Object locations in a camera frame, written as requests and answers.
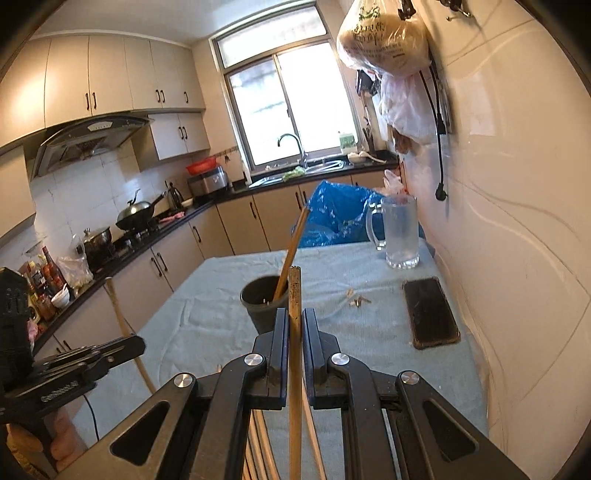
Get black wok with lid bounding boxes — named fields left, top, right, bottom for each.
left=115, top=189, right=167, bottom=232

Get hanging bag with brown contents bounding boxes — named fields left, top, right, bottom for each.
left=392, top=127, right=417, bottom=155

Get hanging white plastic bag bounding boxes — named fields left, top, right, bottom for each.
left=379, top=71, right=439, bottom=144

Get crumpled white plastic bag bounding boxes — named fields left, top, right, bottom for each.
left=382, top=168, right=411, bottom=197

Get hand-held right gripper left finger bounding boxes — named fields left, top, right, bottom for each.
left=60, top=308, right=291, bottom=480

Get thin black cable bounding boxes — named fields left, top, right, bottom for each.
left=82, top=396, right=100, bottom=444

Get hanging clear bag with food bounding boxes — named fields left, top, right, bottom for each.
left=336, top=0, right=432, bottom=77

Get person's left hand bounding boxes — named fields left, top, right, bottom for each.
left=7, top=410, right=89, bottom=472

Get red basin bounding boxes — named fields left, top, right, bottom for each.
left=186, top=156, right=219, bottom=175

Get beige lower cabinets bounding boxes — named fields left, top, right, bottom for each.
left=32, top=171, right=400, bottom=365

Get light blue tablecloth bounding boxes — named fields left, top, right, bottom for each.
left=69, top=240, right=490, bottom=480

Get beige upper cabinets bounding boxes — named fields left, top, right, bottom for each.
left=0, top=34, right=212, bottom=174

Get black kitchen countertop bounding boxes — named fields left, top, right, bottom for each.
left=28, top=157, right=400, bottom=356

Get wall power socket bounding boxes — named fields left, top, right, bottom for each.
left=436, top=83, right=456, bottom=136

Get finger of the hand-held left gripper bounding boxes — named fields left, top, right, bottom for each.
left=32, top=335, right=147, bottom=385

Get white bowl with ladle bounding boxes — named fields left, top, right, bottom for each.
left=347, top=150, right=386, bottom=165

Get gas stove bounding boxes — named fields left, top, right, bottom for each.
left=111, top=225, right=161, bottom=252

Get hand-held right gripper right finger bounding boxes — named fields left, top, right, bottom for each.
left=301, top=308, right=532, bottom=480

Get small brown scraps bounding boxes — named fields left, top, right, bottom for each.
left=344, top=288, right=372, bottom=309

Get black wall hook rail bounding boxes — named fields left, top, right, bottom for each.
left=397, top=0, right=474, bottom=21

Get black range hood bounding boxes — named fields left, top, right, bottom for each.
left=32, top=114, right=155, bottom=178

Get silver rice cooker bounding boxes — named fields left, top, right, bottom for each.
left=187, top=166, right=230, bottom=197

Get black smartphone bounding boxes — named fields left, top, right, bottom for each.
left=402, top=277, right=461, bottom=350

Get cluster of condiment bottles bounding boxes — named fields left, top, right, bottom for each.
left=18, top=246, right=66, bottom=324

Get beige cabinets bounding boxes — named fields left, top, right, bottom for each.
left=0, top=34, right=212, bottom=174
left=32, top=171, right=400, bottom=365

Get chrome faucet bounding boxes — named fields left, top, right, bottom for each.
left=278, top=134, right=309, bottom=169

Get steel pot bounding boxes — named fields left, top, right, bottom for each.
left=82, top=226, right=114, bottom=260

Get dark grey cup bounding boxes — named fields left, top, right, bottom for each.
left=240, top=275, right=293, bottom=334

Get steel sink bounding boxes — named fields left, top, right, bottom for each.
left=249, top=158, right=346, bottom=188

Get wooden chopstick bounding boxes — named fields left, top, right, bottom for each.
left=272, top=211, right=307, bottom=303
left=273, top=205, right=311, bottom=303
left=105, top=276, right=157, bottom=395
left=287, top=267, right=304, bottom=480

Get kitchen window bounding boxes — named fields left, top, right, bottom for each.
left=210, top=7, right=370, bottom=169

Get black power cable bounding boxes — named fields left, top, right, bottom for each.
left=418, top=65, right=451, bottom=202

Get clear plastic bag with food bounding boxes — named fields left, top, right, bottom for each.
left=58, top=251, right=95, bottom=295

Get bunch of wooden chopsticks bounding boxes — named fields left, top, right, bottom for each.
left=242, top=408, right=326, bottom=480

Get clear glass mug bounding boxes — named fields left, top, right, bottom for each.
left=366, top=195, right=422, bottom=271

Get blue plastic bag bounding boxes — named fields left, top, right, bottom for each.
left=290, top=180, right=437, bottom=257

